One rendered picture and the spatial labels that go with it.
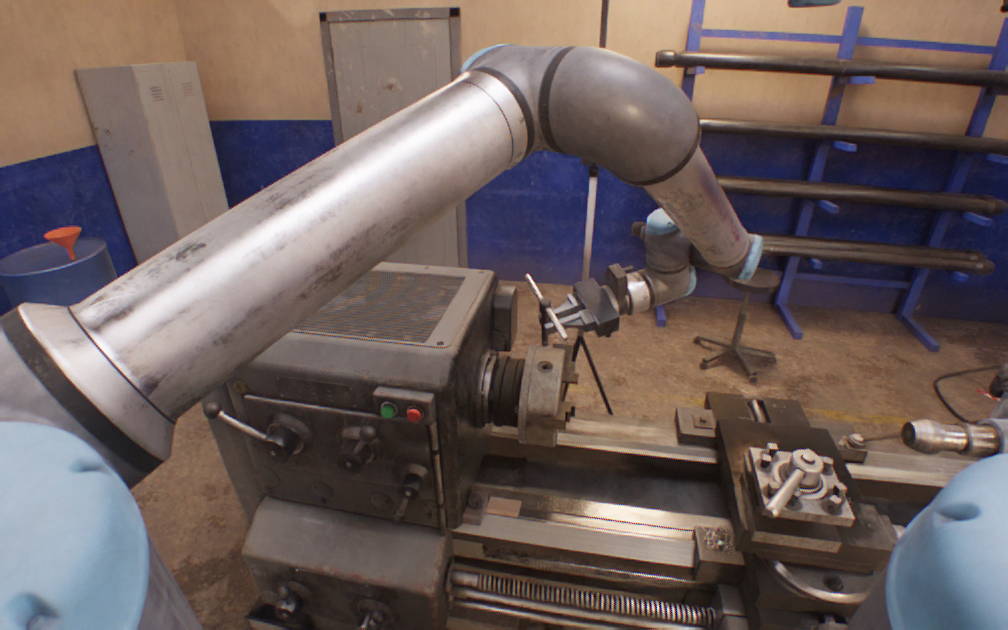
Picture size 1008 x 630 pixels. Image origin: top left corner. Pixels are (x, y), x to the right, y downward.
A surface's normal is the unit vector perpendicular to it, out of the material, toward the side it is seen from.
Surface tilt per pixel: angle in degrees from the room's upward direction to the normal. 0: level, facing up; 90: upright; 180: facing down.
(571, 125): 106
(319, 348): 45
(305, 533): 32
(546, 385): 40
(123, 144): 90
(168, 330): 62
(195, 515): 0
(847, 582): 0
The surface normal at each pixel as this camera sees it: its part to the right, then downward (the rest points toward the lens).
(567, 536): -0.11, -0.44
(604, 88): -0.07, 0.07
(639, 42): -0.18, 0.48
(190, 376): 0.77, 0.41
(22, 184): 0.98, 0.09
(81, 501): 0.41, -0.84
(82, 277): 0.91, 0.20
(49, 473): 0.07, -0.84
